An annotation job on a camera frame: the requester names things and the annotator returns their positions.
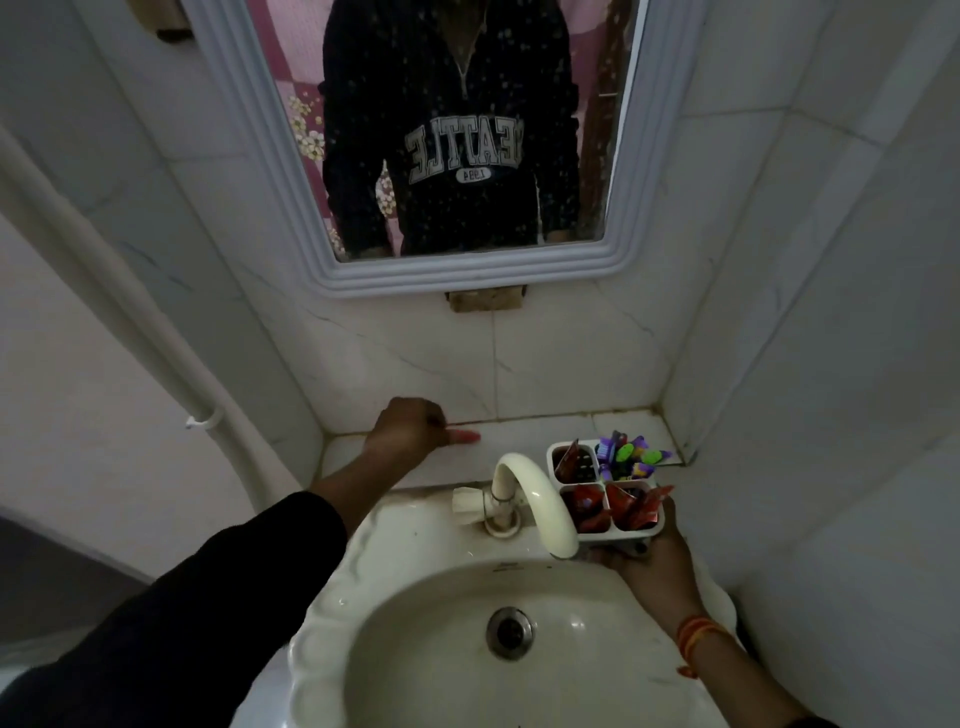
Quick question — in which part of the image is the white four-compartment holder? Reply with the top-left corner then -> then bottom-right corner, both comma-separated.
545,438 -> 668,546

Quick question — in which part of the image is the orange red wrist thread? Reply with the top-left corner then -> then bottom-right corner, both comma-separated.
674,615 -> 734,681

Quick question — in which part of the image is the white ceramic wash basin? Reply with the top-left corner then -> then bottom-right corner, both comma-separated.
288,482 -> 741,728

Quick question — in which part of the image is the person's left hand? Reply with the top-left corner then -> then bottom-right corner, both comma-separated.
363,396 -> 456,471

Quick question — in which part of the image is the metal sink drain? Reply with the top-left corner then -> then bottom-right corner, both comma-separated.
485,606 -> 537,662

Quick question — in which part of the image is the wooden mounting block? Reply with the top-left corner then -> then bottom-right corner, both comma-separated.
447,285 -> 528,314

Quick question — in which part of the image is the white wall pipe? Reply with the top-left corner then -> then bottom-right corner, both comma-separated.
0,126 -> 280,513

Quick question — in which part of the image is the person's right forearm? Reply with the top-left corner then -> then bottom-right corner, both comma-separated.
673,600 -> 843,728

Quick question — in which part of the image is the person's right hand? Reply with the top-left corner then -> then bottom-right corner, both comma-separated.
591,495 -> 708,625

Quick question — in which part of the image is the cream plastic faucet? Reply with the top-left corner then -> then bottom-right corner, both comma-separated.
451,452 -> 581,561

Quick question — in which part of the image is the white framed wall mirror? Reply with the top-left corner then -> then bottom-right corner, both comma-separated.
182,0 -> 707,300

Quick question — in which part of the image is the bunch of colourful toothbrushes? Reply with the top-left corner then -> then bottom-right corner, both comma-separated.
595,430 -> 673,482

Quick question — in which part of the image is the person's left forearm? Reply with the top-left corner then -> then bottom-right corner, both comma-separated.
0,448 -> 393,728

